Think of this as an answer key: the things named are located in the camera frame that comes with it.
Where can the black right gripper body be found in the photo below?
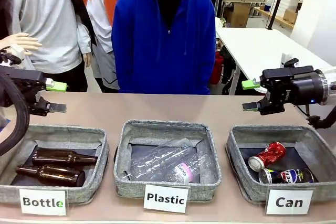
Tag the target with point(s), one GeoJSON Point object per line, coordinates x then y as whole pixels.
{"type": "Point", "coordinates": [302, 87]}

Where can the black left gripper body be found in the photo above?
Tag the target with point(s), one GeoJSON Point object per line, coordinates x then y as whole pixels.
{"type": "Point", "coordinates": [29, 82]}

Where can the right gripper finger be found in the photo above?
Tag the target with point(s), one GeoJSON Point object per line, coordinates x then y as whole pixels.
{"type": "Point", "coordinates": [270, 107]}
{"type": "Point", "coordinates": [249, 84]}

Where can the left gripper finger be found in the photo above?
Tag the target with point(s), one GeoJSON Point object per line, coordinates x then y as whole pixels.
{"type": "Point", "coordinates": [57, 86]}
{"type": "Point", "coordinates": [56, 107]}

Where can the crushed red soda can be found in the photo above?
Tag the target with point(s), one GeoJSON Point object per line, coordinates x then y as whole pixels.
{"type": "Point", "coordinates": [270, 153]}

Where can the brown glass bottle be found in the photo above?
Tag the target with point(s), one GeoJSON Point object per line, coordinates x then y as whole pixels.
{"type": "Point", "coordinates": [52, 175]}
{"type": "Point", "coordinates": [60, 157]}

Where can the crushed black Pepsi can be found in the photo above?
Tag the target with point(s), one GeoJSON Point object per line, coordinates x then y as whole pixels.
{"type": "Point", "coordinates": [288, 176]}

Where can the clear plastic bottle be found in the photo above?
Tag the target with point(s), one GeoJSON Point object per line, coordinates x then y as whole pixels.
{"type": "Point", "coordinates": [160, 155]}

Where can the blue sleeved right forearm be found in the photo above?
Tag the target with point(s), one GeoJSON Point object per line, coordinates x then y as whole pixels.
{"type": "Point", "coordinates": [120, 72]}

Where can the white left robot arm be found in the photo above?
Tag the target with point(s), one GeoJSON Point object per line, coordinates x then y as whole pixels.
{"type": "Point", "coordinates": [22, 56]}

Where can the blue sleeved left forearm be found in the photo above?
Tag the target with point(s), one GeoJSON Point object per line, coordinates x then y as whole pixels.
{"type": "Point", "coordinates": [209, 72]}

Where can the grey fabric can basket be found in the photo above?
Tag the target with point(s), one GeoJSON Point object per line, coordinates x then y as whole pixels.
{"type": "Point", "coordinates": [236, 155]}

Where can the grey fabric bottle basket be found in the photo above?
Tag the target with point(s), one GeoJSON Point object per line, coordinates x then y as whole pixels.
{"type": "Point", "coordinates": [78, 193]}

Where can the white Can label sign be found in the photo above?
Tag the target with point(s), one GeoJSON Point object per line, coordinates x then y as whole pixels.
{"type": "Point", "coordinates": [289, 202]}

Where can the grey fabric plastic basket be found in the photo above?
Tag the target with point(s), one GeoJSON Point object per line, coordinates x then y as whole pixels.
{"type": "Point", "coordinates": [123, 182]}

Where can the small white box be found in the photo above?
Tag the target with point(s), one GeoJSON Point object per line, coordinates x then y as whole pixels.
{"type": "Point", "coordinates": [286, 60]}

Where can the red bag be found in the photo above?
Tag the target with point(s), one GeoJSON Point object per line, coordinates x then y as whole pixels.
{"type": "Point", "coordinates": [217, 69]}

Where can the white work table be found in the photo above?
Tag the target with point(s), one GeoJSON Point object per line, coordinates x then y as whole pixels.
{"type": "Point", "coordinates": [262, 45]}

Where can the beige mannequin hand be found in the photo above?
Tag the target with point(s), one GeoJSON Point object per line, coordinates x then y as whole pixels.
{"type": "Point", "coordinates": [22, 41]}

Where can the wooden workbench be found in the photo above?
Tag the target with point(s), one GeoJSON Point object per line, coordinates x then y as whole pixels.
{"type": "Point", "coordinates": [241, 11]}

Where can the stack of white boxes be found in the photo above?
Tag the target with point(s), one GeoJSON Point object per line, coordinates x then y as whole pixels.
{"type": "Point", "coordinates": [290, 1]}

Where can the person in blue jacket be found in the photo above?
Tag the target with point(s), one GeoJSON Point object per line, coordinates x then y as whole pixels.
{"type": "Point", "coordinates": [162, 45]}

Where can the white Bottle label sign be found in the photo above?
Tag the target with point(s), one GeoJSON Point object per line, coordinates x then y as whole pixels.
{"type": "Point", "coordinates": [43, 202]}

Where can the plastic bottle with pink label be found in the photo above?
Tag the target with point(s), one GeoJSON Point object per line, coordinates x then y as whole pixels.
{"type": "Point", "coordinates": [191, 169]}

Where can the white Plastic label sign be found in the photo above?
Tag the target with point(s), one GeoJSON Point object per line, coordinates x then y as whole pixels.
{"type": "Point", "coordinates": [166, 198]}

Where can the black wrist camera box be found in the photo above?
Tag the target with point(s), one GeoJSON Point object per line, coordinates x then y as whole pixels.
{"type": "Point", "coordinates": [291, 62]}

